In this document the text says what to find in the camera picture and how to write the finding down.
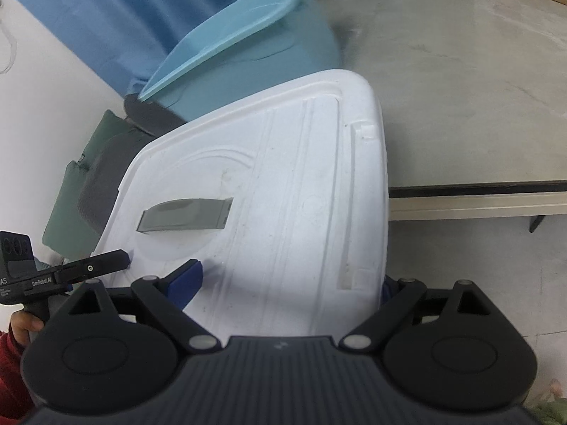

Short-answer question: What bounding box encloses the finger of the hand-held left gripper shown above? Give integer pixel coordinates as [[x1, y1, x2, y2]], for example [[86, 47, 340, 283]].
[[56, 250, 132, 285]]

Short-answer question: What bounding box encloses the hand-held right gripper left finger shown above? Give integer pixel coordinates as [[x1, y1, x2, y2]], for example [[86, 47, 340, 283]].
[[57, 259, 222, 356]]

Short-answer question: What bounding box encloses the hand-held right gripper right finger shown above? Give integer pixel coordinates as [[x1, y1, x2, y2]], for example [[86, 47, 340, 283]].
[[339, 276, 506, 355]]

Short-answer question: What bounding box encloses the white plastic box lid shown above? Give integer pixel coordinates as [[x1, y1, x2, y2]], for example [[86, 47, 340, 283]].
[[91, 68, 391, 338]]

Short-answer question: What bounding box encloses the light blue plastic storage box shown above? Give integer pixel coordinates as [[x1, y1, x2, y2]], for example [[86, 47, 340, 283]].
[[136, 0, 343, 125]]

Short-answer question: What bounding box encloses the person's left forearm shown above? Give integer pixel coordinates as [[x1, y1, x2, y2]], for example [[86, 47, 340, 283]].
[[0, 330, 34, 422]]

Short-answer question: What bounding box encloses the grey stone desktop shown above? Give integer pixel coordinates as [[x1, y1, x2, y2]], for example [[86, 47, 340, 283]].
[[310, 0, 567, 223]]

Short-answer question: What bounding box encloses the person's left hand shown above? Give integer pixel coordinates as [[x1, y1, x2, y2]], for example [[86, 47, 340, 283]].
[[9, 309, 45, 346]]

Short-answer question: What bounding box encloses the green cushion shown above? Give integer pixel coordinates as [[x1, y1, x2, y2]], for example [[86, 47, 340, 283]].
[[42, 110, 136, 263]]

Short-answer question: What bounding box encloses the grey sofa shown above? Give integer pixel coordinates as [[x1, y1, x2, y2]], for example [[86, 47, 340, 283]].
[[77, 93, 187, 236]]

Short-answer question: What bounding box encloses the blue curtain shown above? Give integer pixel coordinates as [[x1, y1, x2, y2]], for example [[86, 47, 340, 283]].
[[0, 0, 464, 98]]

